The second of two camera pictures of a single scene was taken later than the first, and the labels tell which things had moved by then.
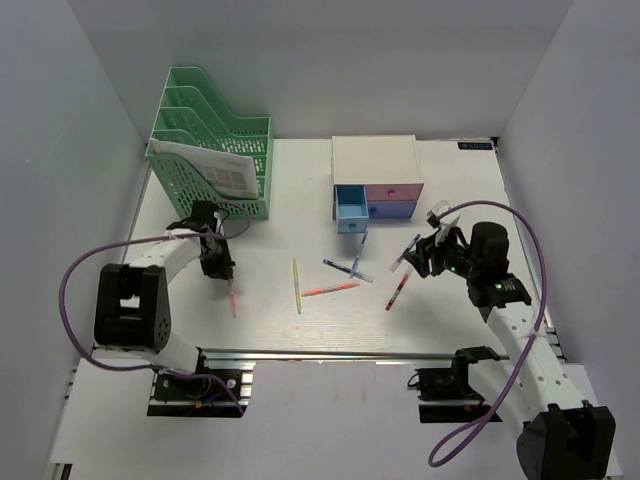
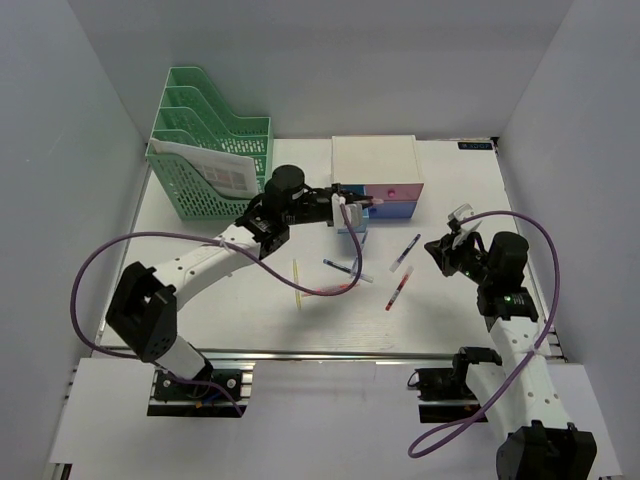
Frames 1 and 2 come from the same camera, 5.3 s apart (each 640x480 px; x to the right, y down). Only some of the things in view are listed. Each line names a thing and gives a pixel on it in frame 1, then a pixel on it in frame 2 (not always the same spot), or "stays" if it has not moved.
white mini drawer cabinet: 374,177 stays
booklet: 230,175 stays
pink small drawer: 393,192 stays
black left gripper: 222,269 -> 351,197
